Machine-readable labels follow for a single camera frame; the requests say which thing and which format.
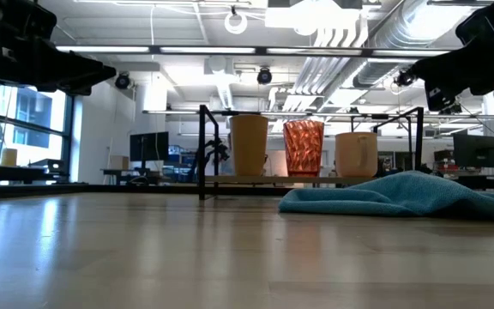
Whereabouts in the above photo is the teal microfibre cloth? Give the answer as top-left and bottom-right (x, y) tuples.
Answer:
(277, 170), (494, 223)

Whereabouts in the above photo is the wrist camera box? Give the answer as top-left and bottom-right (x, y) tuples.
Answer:
(0, 0), (58, 44)
(455, 0), (494, 46)

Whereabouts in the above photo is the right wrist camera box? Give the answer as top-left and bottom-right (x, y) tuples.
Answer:
(455, 0), (494, 46)

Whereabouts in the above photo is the orange translucent faceted tumbler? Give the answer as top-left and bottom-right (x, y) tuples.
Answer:
(282, 119), (325, 178)

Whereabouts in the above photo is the yellow box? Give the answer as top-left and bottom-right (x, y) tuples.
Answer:
(0, 148), (18, 167)

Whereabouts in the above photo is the black ceiling spotlight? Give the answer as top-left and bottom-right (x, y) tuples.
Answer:
(395, 68), (418, 88)
(256, 67), (273, 86)
(114, 71), (132, 90)

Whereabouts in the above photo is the cardboard box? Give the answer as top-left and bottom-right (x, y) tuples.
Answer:
(108, 154), (130, 171)

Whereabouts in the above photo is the black metal rig frame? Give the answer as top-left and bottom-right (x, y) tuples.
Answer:
(0, 183), (282, 201)

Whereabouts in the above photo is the tall yellow plastic cup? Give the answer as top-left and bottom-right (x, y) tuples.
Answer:
(229, 113), (269, 177)

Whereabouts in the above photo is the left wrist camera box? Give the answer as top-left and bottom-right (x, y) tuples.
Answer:
(0, 0), (58, 44)

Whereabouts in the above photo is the white coiled cable ring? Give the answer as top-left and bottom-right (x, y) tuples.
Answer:
(224, 10), (249, 35)

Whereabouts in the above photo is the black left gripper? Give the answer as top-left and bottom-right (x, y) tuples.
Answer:
(0, 40), (117, 96)

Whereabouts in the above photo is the black computer monitor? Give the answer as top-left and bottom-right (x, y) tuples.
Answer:
(452, 133), (494, 169)
(129, 130), (170, 163)

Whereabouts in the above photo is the silver ventilation duct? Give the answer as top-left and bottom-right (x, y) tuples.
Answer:
(352, 0), (458, 89)

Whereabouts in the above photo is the cream ribbed mug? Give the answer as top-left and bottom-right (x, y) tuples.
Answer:
(334, 131), (379, 179)

